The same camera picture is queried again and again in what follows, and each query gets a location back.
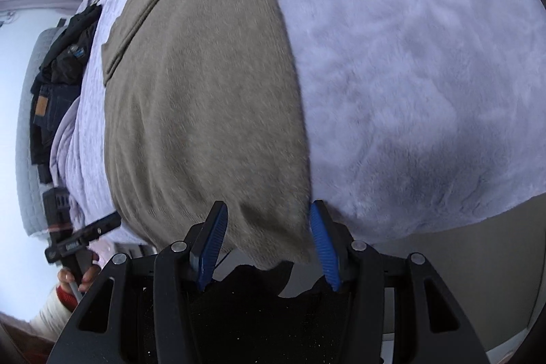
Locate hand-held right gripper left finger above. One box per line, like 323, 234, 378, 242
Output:
46, 201, 229, 364

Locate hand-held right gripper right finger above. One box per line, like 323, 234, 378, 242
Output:
309, 200, 489, 364

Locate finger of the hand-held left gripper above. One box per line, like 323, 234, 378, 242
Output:
79, 213, 122, 241

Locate brown knit sweater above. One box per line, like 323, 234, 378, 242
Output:
101, 0, 314, 271

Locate person's left forearm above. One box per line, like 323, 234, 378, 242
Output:
30, 286, 80, 343

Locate person's left hand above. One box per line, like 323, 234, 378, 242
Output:
57, 251, 103, 299

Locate grey quilted headboard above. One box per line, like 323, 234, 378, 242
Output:
15, 27, 64, 237

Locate dark blue jeans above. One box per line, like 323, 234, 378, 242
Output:
29, 83, 82, 181

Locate beige bed base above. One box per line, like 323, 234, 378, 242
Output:
379, 193, 546, 348

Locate black jacket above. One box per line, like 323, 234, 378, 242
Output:
38, 3, 103, 85

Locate lavender fleece blanket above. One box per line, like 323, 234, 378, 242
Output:
49, 0, 546, 258

